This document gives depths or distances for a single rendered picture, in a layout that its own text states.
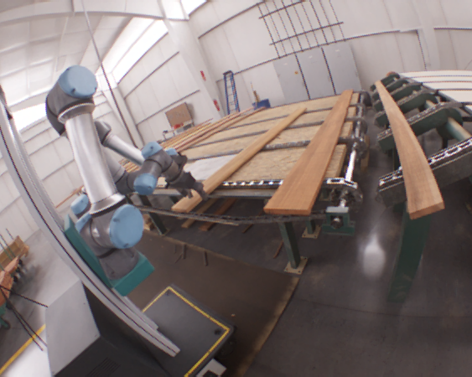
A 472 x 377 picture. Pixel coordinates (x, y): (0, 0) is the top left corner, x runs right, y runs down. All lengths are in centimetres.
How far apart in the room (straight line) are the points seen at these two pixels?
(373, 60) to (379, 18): 135
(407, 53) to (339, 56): 213
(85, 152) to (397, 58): 700
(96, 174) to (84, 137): 10
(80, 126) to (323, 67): 621
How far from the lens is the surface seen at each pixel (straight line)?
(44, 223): 83
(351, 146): 162
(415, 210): 72
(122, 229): 57
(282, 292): 164
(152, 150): 76
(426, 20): 646
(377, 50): 697
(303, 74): 662
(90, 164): 58
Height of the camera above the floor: 136
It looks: 24 degrees down
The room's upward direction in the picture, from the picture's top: 22 degrees counter-clockwise
